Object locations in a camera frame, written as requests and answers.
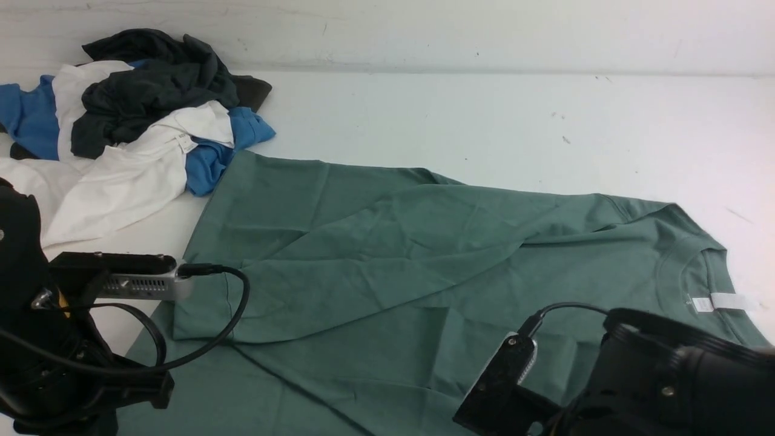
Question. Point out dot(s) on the white shirt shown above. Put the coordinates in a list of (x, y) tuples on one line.
[(84, 199)]

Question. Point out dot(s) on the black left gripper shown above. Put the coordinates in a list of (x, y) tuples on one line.
[(44, 397)]

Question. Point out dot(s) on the blue shirt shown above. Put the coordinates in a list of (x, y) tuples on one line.
[(28, 117)]

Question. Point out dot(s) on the green long-sleeved shirt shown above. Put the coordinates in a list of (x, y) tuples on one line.
[(378, 294)]

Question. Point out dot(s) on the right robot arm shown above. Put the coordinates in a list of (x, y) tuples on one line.
[(656, 376)]

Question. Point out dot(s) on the dark grey shirt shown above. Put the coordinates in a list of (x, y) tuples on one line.
[(164, 75)]

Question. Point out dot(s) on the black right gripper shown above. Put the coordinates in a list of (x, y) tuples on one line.
[(656, 376)]

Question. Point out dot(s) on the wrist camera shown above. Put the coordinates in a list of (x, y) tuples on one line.
[(121, 278), (497, 404)]

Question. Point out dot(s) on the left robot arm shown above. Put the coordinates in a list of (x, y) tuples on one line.
[(26, 272)]

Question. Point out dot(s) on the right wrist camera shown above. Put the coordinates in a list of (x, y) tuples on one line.
[(497, 404)]

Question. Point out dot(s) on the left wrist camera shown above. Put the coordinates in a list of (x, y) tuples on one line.
[(121, 278)]

